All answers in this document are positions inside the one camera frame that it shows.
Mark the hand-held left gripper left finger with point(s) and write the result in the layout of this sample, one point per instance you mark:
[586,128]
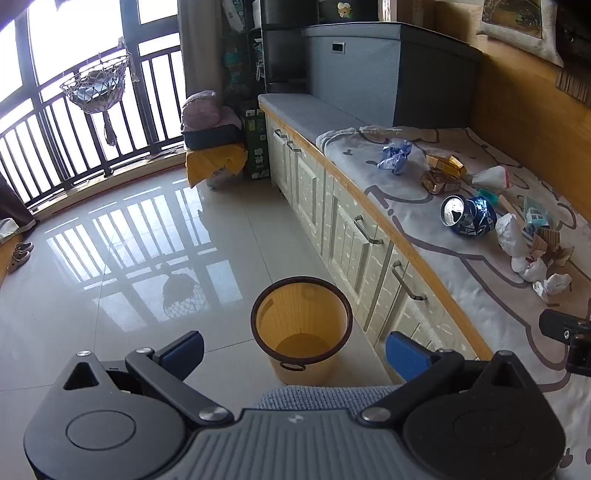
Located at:
[184,353]

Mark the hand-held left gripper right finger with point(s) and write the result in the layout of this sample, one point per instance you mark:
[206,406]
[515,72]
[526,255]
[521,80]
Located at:
[406,357]

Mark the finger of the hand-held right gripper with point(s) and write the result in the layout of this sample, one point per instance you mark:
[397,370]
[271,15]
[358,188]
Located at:
[556,325]

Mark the torn brown cardboard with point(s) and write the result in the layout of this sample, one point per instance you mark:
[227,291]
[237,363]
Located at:
[549,247]

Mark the teal plastic packet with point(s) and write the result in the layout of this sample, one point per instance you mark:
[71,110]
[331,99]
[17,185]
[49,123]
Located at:
[536,217]

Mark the yellow plastic bin brown rim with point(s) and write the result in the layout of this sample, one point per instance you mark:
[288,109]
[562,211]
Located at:
[300,323]

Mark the crushed blue can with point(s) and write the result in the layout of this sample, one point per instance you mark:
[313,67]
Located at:
[473,217]

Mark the person's grey clothing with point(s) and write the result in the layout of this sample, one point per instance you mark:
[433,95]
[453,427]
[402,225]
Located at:
[323,397]

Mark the teal plastic piece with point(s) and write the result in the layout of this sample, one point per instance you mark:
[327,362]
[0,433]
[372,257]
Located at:
[489,196]

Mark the white cabinet wooden top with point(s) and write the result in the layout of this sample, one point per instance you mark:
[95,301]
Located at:
[341,217]

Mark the white plastic bag red stripe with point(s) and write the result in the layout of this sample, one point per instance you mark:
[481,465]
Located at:
[491,177]

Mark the crushed golden brown box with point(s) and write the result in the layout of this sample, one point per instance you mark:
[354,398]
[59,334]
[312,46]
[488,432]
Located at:
[438,182]

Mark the white printed bag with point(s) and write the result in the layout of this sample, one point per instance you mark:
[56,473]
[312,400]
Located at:
[221,177]

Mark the beige slipper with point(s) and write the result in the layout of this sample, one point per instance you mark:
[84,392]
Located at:
[23,248]
[17,263]

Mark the yellow cloth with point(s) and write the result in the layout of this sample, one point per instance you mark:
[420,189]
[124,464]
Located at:
[207,161]

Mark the blue crumpled plastic wrapper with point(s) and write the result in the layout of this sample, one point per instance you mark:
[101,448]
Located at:
[395,157]

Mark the black balcony railing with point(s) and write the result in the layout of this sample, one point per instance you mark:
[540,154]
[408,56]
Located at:
[107,167]

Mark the black storage box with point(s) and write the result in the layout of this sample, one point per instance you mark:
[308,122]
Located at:
[212,137]

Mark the green carton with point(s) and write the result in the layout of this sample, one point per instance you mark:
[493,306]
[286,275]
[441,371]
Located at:
[256,147]

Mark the dark brown curtain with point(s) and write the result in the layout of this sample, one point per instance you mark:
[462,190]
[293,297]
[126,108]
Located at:
[11,203]

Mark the pink quilted bundle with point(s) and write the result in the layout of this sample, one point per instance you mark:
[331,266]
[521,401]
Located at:
[207,110]

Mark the dark fringed cloth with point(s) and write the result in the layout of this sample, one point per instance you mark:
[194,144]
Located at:
[575,41]

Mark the grey storage box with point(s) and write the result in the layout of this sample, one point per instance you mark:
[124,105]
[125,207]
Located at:
[351,74]

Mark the dark storage rack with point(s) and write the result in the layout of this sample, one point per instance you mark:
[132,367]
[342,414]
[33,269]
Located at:
[240,69]

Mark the embroidered cushion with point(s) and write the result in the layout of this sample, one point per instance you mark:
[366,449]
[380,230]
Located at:
[517,23]

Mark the beige curtain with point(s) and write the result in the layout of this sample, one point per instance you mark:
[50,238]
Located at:
[198,46]

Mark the black drawer tower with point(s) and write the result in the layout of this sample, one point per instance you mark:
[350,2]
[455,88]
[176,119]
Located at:
[286,46]

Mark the white paper pack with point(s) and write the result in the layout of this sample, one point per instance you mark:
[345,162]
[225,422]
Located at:
[233,16]

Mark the dark box flower print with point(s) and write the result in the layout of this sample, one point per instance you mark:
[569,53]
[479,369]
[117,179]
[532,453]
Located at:
[346,10]

